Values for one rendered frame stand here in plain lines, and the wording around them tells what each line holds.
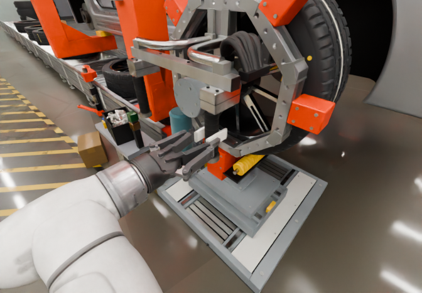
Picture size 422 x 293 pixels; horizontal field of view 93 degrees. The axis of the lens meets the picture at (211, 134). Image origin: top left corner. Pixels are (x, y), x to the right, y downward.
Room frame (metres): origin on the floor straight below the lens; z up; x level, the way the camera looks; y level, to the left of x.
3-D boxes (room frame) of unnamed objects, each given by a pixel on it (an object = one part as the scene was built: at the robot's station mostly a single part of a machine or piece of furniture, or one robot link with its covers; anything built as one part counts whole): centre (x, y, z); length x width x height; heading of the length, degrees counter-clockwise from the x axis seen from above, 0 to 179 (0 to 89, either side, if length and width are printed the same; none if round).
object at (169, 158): (0.33, 0.05, 0.83); 0.11 x 0.01 x 0.04; 125
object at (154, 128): (1.97, 1.19, 0.28); 2.47 x 0.09 x 0.22; 46
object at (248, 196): (0.82, -0.16, 0.32); 0.40 x 0.30 x 0.28; 46
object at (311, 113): (0.48, -0.27, 0.85); 0.09 x 0.08 x 0.07; 46
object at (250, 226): (0.82, -0.16, 0.13); 0.50 x 0.36 x 0.10; 46
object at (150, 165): (0.30, 0.11, 0.83); 0.09 x 0.08 x 0.07; 136
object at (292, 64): (0.70, -0.04, 0.85); 0.54 x 0.07 x 0.54; 46
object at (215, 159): (0.41, 0.00, 0.83); 0.04 x 0.04 x 0.16
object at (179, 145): (0.36, 0.08, 0.83); 0.11 x 0.01 x 0.04; 147
